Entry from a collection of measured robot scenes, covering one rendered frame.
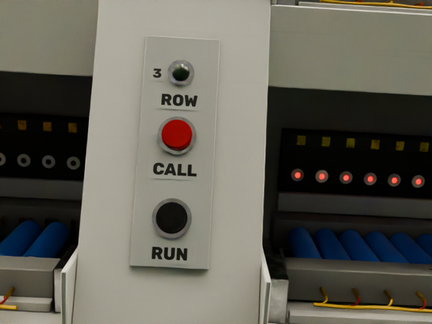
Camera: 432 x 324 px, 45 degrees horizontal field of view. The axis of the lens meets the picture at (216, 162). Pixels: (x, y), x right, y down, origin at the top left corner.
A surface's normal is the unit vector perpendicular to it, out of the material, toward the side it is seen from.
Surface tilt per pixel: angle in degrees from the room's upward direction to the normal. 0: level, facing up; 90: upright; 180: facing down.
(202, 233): 90
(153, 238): 90
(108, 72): 90
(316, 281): 111
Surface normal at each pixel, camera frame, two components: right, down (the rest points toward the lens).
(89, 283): 0.03, -0.14
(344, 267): 0.06, -0.97
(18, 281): 0.01, 0.22
